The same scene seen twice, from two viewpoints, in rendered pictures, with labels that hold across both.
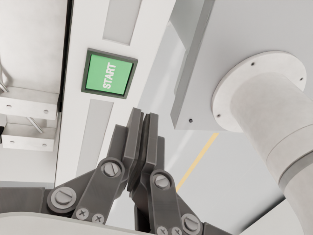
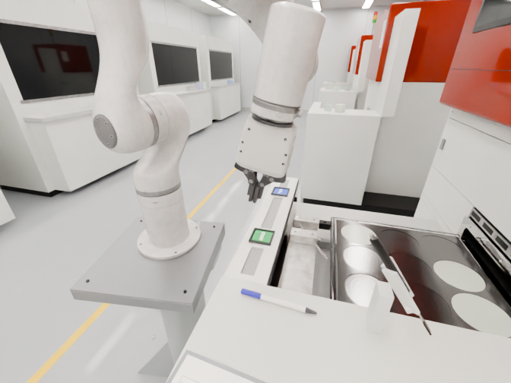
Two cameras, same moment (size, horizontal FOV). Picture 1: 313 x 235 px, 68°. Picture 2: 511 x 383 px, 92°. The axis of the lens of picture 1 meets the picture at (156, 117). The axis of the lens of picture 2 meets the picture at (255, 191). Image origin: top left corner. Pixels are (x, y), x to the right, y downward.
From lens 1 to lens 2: 0.38 m
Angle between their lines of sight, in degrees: 22
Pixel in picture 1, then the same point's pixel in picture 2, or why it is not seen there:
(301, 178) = (176, 182)
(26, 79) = (304, 248)
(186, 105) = (217, 235)
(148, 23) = (243, 253)
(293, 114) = (166, 215)
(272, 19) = (163, 274)
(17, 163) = (319, 214)
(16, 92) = (309, 241)
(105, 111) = (265, 225)
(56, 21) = (286, 270)
